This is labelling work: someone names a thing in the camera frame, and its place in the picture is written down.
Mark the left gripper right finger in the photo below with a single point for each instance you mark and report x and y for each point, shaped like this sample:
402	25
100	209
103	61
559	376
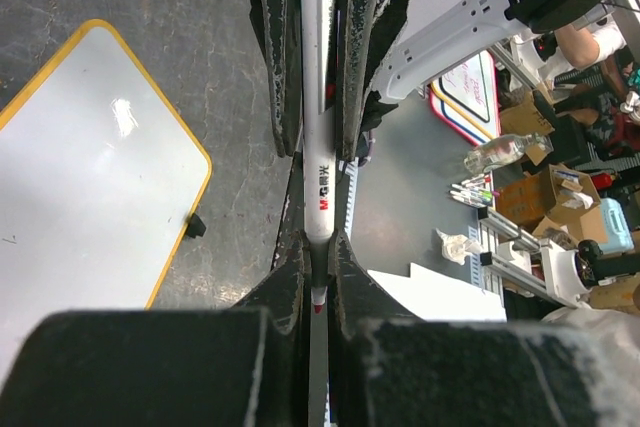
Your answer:
388	367

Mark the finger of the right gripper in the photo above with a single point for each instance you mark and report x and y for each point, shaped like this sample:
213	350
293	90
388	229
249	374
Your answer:
276	24
366	30

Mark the white printed paper sheet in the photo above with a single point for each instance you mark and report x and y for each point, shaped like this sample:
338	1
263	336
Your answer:
432	296

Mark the clear plastic bottle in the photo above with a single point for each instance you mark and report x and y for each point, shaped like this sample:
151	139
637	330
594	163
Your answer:
506	150

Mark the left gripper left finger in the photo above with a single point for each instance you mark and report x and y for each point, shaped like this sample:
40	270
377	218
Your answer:
240	366

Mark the grey slotted cable duct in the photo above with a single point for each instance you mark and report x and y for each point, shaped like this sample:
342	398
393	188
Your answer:
351	171

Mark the yellow framed whiteboard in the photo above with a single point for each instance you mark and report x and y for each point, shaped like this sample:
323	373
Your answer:
99	178

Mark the cardboard box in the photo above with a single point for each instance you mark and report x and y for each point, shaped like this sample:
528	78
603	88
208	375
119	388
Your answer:
556	198

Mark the background small whiteboard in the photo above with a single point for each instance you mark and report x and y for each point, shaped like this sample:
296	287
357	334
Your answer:
465	99

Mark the bundle of markers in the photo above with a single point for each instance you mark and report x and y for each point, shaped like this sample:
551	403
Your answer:
477	192

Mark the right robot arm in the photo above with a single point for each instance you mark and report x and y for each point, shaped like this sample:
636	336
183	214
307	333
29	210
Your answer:
461	32

